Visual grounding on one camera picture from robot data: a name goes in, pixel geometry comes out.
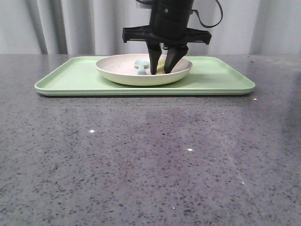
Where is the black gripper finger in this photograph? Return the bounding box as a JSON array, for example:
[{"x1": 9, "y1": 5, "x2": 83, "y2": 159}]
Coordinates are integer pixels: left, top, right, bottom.
[
  {"x1": 147, "y1": 42, "x2": 162, "y2": 75},
  {"x1": 164, "y1": 45, "x2": 189, "y2": 73}
]

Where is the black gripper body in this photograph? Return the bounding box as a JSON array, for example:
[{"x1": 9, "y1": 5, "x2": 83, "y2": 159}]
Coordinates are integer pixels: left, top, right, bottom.
[{"x1": 122, "y1": 0, "x2": 212, "y2": 46}]

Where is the yellow plastic fork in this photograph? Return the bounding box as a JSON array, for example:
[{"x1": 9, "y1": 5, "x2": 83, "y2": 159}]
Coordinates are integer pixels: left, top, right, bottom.
[{"x1": 156, "y1": 59, "x2": 165, "y2": 74}]

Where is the cream speckled round plate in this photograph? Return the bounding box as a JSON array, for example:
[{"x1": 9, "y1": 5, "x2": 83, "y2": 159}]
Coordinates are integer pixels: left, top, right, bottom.
[{"x1": 95, "y1": 54, "x2": 192, "y2": 86}]

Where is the light blue plastic spoon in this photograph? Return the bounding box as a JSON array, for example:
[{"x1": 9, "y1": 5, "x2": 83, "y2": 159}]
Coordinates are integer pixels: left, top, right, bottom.
[{"x1": 134, "y1": 59, "x2": 148, "y2": 75}]

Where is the light green plastic tray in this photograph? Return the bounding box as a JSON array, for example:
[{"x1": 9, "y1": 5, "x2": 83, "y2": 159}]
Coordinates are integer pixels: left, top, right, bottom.
[{"x1": 35, "y1": 56, "x2": 255, "y2": 96}]

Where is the grey pleated curtain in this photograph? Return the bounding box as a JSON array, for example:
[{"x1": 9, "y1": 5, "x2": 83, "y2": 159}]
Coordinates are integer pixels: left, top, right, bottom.
[{"x1": 0, "y1": 0, "x2": 301, "y2": 55}]

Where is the black cable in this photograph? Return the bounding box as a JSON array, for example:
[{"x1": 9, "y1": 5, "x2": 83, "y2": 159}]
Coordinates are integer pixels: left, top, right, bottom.
[{"x1": 191, "y1": 0, "x2": 223, "y2": 28}]

